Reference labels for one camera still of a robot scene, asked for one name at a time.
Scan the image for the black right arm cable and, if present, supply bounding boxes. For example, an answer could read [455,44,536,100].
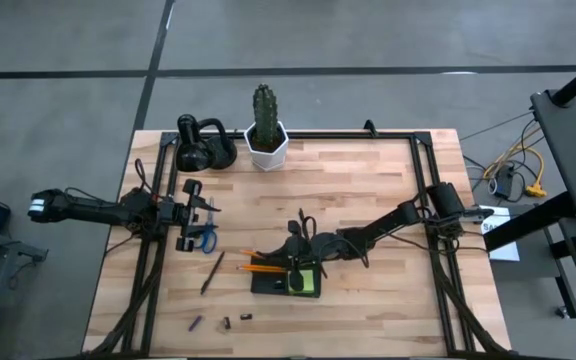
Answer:
[297,212,489,280]

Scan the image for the black desk frame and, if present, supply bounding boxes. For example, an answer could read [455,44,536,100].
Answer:
[482,191,576,320]

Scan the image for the green cactus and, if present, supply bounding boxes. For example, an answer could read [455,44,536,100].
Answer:
[252,83,280,151]

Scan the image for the green sticky note pad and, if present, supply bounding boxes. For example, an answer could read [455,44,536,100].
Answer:
[287,269,316,295]

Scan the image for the black floor cable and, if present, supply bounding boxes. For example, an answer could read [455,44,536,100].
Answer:
[0,249,68,304]

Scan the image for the blue handled scissors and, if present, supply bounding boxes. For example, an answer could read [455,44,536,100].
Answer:
[198,197,218,255]

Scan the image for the dark slim pen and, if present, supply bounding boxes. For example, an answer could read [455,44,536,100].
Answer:
[199,250,226,296]

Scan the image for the black mesh desk organizer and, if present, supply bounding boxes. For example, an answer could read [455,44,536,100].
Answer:
[250,257,323,299]

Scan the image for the grey metal stand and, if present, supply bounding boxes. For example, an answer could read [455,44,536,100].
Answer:
[0,227,49,360]

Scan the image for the black power brick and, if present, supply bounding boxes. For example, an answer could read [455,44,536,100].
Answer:
[495,163,517,200]

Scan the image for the white paper sheet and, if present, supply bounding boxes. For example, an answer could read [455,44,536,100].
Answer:
[480,204,521,263]

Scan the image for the black desk lamp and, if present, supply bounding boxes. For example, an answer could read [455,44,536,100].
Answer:
[175,113,238,174]

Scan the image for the yellow cable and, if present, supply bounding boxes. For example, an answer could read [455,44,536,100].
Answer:
[482,144,548,199]

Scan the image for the white hexagonal plant pot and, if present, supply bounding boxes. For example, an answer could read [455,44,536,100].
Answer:
[243,119,290,173]

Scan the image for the grey side desk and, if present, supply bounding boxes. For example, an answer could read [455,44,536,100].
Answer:
[530,88,576,220]

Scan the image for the thin grey floor cable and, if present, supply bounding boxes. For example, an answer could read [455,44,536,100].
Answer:
[460,110,537,142]

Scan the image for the black aluminium table frame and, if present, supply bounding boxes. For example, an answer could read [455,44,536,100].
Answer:
[85,129,514,359]

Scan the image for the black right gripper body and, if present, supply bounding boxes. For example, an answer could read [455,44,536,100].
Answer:
[281,219,320,295]

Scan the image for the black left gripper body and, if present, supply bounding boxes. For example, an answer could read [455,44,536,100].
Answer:
[164,178,204,253]

